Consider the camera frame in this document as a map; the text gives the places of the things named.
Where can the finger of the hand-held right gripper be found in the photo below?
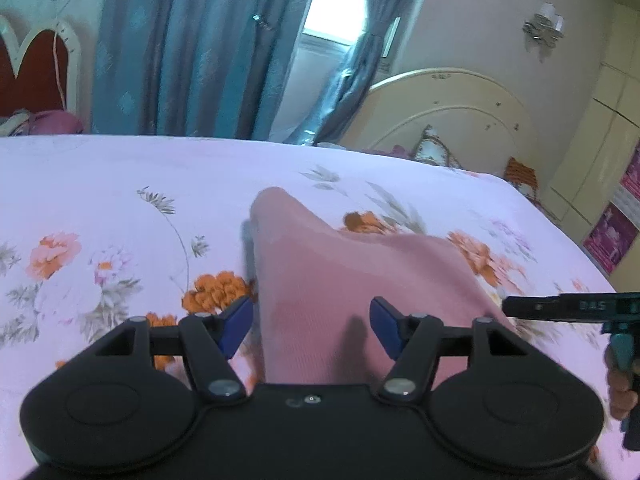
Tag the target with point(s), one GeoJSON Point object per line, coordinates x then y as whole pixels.
{"type": "Point", "coordinates": [565, 306]}

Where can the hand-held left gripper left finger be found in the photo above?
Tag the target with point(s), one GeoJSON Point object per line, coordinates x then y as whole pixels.
{"type": "Point", "coordinates": [236, 329]}

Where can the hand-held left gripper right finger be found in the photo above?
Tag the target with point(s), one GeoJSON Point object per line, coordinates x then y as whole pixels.
{"type": "Point", "coordinates": [387, 329]}

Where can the pink knit garment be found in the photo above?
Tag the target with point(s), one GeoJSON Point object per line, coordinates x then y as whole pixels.
{"type": "Point", "coordinates": [340, 280]}

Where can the person's right hand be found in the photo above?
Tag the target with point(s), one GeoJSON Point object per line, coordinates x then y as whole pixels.
{"type": "Point", "coordinates": [617, 390]}

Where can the orange patterned pillow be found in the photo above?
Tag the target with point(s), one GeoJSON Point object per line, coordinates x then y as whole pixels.
{"type": "Point", "coordinates": [521, 176]}

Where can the floral bedsheet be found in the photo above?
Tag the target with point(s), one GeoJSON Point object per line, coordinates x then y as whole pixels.
{"type": "Point", "coordinates": [125, 210]}

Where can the cream wardrobe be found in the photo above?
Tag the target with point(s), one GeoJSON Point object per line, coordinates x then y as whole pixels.
{"type": "Point", "coordinates": [600, 135]}

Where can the white floral pillow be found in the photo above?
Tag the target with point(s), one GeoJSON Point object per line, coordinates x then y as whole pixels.
{"type": "Point", "coordinates": [436, 147]}

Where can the cream bed headboard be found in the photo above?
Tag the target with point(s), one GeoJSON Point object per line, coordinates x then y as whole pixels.
{"type": "Point", "coordinates": [465, 105]}

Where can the tied blue curtain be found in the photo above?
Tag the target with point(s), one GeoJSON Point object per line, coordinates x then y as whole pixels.
{"type": "Point", "coordinates": [370, 55]}

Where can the purple bedding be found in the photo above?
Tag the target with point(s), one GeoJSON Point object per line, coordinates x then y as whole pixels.
{"type": "Point", "coordinates": [45, 122]}

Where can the wide blue curtain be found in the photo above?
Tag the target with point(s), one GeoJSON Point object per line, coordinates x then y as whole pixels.
{"type": "Point", "coordinates": [200, 45]}

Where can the window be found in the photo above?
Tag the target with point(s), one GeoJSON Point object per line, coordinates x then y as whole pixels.
{"type": "Point", "coordinates": [345, 5]}

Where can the pink wall poster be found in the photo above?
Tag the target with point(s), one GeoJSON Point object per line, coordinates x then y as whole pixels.
{"type": "Point", "coordinates": [632, 170]}
{"type": "Point", "coordinates": [611, 237]}

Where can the wall lamp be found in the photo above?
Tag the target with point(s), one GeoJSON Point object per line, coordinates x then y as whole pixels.
{"type": "Point", "coordinates": [544, 27]}

